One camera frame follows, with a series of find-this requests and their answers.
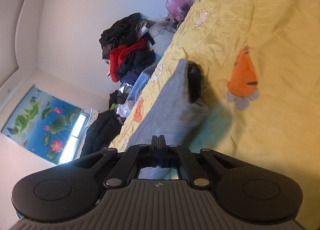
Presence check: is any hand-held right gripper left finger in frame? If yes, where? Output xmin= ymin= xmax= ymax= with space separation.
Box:
xmin=82 ymin=135 xmax=159 ymax=188

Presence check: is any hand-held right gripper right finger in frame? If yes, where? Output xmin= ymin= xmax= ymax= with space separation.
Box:
xmin=159 ymin=135 xmax=241 ymax=188

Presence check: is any grey sweater with navy sleeves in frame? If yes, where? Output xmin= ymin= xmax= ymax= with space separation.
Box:
xmin=125 ymin=59 xmax=211 ymax=180

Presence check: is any dark clothes pile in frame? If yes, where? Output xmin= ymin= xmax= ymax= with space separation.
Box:
xmin=79 ymin=110 xmax=123 ymax=158

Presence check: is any black clothes heap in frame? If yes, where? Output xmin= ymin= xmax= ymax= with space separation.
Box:
xmin=99 ymin=13 xmax=156 ymax=57

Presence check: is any white crumpled cloth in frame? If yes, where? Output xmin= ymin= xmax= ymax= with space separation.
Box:
xmin=116 ymin=102 xmax=132 ymax=118

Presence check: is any light blue knit garment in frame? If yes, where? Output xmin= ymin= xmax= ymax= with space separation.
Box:
xmin=124 ymin=64 xmax=157 ymax=104

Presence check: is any black white checkered cloth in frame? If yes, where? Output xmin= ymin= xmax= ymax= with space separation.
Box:
xmin=119 ymin=83 xmax=134 ymax=94

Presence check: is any window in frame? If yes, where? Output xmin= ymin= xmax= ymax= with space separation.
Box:
xmin=58 ymin=111 xmax=92 ymax=166

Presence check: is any dark navy puffer jacket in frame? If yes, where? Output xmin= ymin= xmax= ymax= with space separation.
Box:
xmin=117 ymin=50 xmax=156 ymax=84

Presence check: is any red garment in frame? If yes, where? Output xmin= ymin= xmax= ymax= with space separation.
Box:
xmin=108 ymin=38 xmax=148 ymax=83

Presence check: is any clear plastic bag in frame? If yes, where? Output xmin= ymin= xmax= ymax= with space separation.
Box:
xmin=149 ymin=19 xmax=179 ymax=37

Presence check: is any lotus print window blind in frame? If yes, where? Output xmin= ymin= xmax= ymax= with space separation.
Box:
xmin=1 ymin=84 xmax=83 ymax=165

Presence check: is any pink plastic bag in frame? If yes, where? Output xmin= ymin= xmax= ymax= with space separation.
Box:
xmin=166 ymin=0 xmax=191 ymax=22

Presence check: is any yellow carrot print bedsheet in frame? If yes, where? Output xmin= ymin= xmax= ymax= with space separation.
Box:
xmin=110 ymin=0 xmax=320 ymax=220

